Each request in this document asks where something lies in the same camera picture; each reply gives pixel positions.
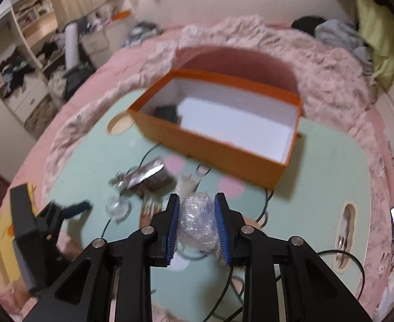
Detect grey clothing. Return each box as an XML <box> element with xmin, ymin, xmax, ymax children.
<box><xmin>314</xmin><ymin>18</ymin><xmax>375</xmax><ymax>74</ymax></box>

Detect white bedside cabinet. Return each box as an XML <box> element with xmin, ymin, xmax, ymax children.
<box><xmin>81</xmin><ymin>28</ymin><xmax>110</xmax><ymax>52</ymax></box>

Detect white shelf unit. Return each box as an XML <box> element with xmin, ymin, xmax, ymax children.
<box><xmin>0</xmin><ymin>0</ymin><xmax>70</xmax><ymax>125</ymax></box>

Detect orange cardboard box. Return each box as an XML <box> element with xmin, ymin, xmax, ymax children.
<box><xmin>127</xmin><ymin>69</ymin><xmax>304</xmax><ymax>192</ymax></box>

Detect black cable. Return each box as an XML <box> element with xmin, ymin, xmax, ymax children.
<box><xmin>103</xmin><ymin>141</ymin><xmax>365</xmax><ymax>322</ymax></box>

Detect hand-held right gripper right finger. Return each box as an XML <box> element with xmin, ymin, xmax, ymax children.
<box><xmin>214</xmin><ymin>192</ymin><xmax>373</xmax><ymax>322</ymax></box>

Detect brown and silver carton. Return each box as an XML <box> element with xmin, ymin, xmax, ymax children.
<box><xmin>116</xmin><ymin>157</ymin><xmax>177</xmax><ymax>193</ymax></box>

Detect pink floral blanket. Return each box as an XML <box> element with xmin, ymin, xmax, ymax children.
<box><xmin>0</xmin><ymin>15</ymin><xmax>394</xmax><ymax>322</ymax></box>

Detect blue grey clothes pile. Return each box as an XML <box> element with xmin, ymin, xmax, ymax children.
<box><xmin>123</xmin><ymin>22</ymin><xmax>164</xmax><ymax>46</ymax></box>

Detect black bag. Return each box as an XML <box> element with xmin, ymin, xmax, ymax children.
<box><xmin>63</xmin><ymin>62</ymin><xmax>95</xmax><ymax>98</ymax></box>

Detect shiny clear round object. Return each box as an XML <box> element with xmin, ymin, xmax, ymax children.
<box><xmin>106</xmin><ymin>195</ymin><xmax>132</xmax><ymax>224</ymax></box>

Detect white cosmetic tube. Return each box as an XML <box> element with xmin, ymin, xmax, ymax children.
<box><xmin>177</xmin><ymin>174</ymin><xmax>201</xmax><ymax>197</ymax></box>

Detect yellow-green cloth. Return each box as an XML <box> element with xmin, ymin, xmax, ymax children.
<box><xmin>354</xmin><ymin>0</ymin><xmax>394</xmax><ymax>91</ymax></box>

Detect black clothing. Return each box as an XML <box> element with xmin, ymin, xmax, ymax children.
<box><xmin>291</xmin><ymin>15</ymin><xmax>328</xmax><ymax>31</ymax></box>

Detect clear plastic bag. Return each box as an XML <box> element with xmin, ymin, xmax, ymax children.
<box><xmin>178</xmin><ymin>193</ymin><xmax>219</xmax><ymax>252</ymax></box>

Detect small black object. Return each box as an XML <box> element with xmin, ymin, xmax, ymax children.
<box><xmin>154</xmin><ymin>105</ymin><xmax>184</xmax><ymax>125</ymax></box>

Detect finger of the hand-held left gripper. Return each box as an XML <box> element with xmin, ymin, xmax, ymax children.
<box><xmin>54</xmin><ymin>200</ymin><xmax>92</xmax><ymax>224</ymax></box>

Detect white roll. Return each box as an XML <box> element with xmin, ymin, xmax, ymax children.
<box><xmin>64</xmin><ymin>23</ymin><xmax>82</xmax><ymax>71</ymax></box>

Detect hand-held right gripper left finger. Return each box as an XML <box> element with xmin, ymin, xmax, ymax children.
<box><xmin>23</xmin><ymin>193</ymin><xmax>181</xmax><ymax>322</ymax></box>

